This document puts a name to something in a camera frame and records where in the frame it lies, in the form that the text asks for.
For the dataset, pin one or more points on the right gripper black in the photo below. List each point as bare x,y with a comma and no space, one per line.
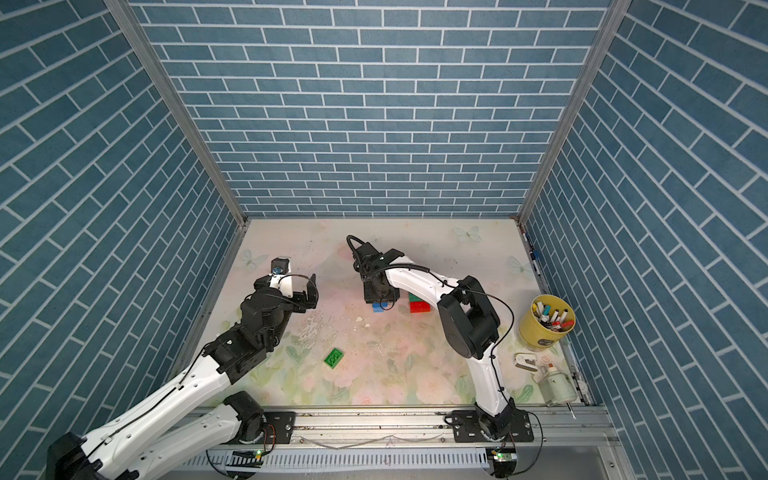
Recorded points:
369,296

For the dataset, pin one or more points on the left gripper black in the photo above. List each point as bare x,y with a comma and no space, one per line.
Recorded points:
301,305

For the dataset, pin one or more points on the dark blue lego brick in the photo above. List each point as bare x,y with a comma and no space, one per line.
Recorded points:
378,308

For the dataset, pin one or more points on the red lego brick front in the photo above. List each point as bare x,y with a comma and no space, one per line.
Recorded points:
419,307

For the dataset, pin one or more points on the green square lego brick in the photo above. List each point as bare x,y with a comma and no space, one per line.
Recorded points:
333,358

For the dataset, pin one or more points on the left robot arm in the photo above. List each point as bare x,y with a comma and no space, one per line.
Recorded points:
147,441

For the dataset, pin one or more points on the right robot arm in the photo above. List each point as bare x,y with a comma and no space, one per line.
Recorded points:
469,321

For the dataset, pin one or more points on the white small clip device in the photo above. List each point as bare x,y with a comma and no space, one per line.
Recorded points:
526,361

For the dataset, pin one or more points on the yellow pen cup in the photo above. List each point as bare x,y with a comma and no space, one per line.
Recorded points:
547,320

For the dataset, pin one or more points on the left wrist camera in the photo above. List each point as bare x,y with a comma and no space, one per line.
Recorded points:
281,269

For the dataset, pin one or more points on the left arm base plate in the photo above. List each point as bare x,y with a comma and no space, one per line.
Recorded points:
269,428

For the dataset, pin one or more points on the aluminium front rail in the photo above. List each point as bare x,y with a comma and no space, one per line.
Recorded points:
356,427

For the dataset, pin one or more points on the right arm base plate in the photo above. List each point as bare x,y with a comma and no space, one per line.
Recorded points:
472,426

